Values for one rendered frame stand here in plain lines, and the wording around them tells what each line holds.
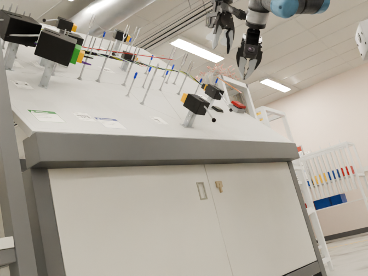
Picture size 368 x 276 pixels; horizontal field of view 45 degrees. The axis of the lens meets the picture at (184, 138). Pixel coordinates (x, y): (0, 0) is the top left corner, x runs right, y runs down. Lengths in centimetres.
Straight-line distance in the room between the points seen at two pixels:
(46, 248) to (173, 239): 37
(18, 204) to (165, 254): 43
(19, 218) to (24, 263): 8
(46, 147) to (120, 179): 23
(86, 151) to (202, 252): 46
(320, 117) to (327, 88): 63
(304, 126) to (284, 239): 859
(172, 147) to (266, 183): 53
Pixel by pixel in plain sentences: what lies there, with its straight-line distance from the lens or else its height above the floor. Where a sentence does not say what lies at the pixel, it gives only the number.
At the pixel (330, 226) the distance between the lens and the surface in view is 1004.
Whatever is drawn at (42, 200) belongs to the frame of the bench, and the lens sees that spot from 96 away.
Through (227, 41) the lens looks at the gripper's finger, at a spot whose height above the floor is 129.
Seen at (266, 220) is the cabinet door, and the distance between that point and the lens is 157.
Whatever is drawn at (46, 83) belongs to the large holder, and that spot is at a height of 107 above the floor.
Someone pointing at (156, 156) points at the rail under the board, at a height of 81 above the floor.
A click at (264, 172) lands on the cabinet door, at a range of 165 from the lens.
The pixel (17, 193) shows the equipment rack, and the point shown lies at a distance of 88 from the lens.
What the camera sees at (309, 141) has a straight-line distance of 1012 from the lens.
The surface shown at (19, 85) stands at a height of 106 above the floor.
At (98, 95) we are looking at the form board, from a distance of 135.
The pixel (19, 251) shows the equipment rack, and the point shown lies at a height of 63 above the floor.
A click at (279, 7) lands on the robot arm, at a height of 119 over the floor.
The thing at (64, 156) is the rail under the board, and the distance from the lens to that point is 97.
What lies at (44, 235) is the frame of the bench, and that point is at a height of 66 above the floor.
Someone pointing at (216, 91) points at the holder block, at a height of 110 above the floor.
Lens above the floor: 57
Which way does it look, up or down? 14 degrees up
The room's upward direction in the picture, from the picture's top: 14 degrees counter-clockwise
